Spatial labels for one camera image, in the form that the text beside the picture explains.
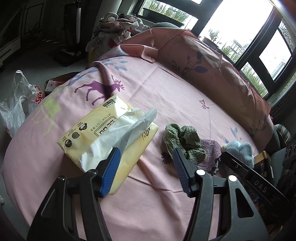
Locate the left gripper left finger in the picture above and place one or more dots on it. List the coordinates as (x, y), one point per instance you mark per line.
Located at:
(69, 199)

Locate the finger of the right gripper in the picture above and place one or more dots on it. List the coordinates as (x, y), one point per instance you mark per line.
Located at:
(269, 193)

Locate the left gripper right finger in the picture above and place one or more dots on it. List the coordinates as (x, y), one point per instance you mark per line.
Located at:
(221, 205)

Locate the purple knitted cloth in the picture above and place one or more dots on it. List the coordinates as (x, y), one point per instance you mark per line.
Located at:
(213, 152)

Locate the yellow facial tissue pack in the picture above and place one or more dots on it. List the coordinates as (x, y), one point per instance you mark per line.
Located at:
(114, 123)

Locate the black tea box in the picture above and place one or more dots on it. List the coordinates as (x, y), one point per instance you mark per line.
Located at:
(262, 174)

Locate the striped pillow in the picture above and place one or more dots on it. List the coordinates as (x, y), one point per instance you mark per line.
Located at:
(282, 135)

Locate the blue plush mouse toy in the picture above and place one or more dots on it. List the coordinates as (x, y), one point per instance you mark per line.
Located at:
(242, 151)

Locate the green knitted cloth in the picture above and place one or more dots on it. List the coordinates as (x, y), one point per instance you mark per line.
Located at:
(186, 139)

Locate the pink bed sheet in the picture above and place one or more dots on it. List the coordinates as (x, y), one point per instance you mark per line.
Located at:
(150, 204)

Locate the white plastic bag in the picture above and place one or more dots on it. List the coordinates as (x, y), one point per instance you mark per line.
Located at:
(21, 102)

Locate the pink sheet covered cushion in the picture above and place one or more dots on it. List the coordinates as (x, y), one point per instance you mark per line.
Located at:
(207, 70)

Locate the pile of clothes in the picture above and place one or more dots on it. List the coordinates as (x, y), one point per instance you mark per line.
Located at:
(112, 29)

